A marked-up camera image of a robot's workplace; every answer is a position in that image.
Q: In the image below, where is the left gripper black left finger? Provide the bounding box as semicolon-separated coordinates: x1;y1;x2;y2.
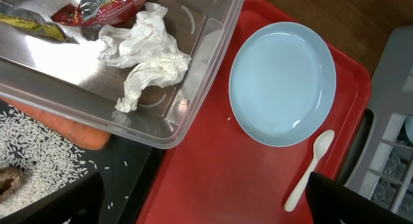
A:
1;172;105;224

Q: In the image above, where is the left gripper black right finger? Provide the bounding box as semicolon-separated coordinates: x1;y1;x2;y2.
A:
305;172;410;224

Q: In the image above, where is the orange carrot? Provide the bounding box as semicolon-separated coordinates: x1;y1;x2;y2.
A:
1;96;111;150

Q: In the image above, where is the brown food scrap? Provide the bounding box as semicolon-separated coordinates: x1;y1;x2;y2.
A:
1;167;25;203

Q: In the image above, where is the white tissue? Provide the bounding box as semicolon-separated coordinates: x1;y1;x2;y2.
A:
98;2;191;113

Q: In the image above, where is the yellow snack wrapper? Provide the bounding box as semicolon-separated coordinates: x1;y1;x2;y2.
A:
1;0;80;45

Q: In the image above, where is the red snack wrapper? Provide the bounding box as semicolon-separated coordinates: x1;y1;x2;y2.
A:
51;0;146;26

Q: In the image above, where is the black food waste tray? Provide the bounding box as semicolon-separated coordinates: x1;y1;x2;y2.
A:
0;99;165;224

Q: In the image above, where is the grey dishwasher rack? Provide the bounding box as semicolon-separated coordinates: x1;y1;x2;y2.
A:
345;26;412;221

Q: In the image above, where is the white rice pile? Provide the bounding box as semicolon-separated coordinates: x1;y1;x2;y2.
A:
1;106;115;218

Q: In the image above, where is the white plastic spoon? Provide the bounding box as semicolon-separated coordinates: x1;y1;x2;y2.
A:
284;130;335;212

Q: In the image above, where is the red plastic tray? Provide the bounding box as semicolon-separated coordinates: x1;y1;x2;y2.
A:
135;0;372;224

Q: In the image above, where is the clear plastic bin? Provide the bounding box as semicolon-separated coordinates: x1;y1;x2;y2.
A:
1;0;244;149

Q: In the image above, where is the light blue plate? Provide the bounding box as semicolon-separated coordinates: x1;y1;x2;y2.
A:
228;21;337;147

